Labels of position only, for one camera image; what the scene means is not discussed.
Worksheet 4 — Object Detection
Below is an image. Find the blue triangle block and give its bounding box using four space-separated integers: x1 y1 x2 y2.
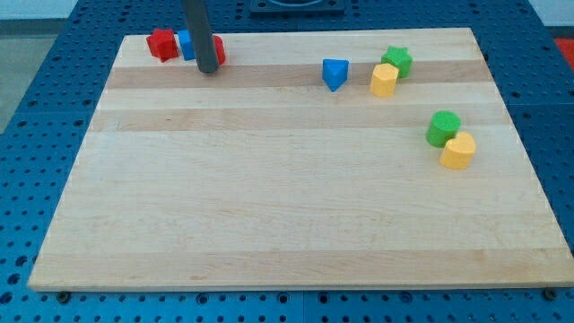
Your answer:
322 58 349 92

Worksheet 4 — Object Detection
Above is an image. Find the green star block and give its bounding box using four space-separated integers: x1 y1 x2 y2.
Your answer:
380 46 413 78

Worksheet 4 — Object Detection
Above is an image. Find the red star block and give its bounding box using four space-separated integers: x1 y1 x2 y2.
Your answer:
146 29 178 62

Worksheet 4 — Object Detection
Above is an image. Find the wooden board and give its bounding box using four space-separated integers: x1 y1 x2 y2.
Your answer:
28 28 573 292

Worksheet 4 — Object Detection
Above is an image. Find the yellow hexagon block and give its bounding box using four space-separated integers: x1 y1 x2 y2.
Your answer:
370 63 399 98

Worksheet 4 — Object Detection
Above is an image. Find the red cylinder block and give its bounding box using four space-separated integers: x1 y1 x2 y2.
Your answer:
213 35 226 65

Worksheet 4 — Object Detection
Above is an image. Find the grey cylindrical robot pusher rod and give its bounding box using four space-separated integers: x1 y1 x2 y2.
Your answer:
181 0 219 74

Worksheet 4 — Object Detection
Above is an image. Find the blue cube block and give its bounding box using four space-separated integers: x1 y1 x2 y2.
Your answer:
177 30 196 61

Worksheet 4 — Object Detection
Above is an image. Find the green cylinder block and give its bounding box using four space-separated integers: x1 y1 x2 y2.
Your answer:
425 110 461 148

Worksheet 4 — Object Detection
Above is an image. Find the yellow heart block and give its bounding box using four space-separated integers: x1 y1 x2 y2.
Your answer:
439 132 476 170

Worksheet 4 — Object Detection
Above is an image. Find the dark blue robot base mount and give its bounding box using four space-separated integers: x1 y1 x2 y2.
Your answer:
247 0 345 15

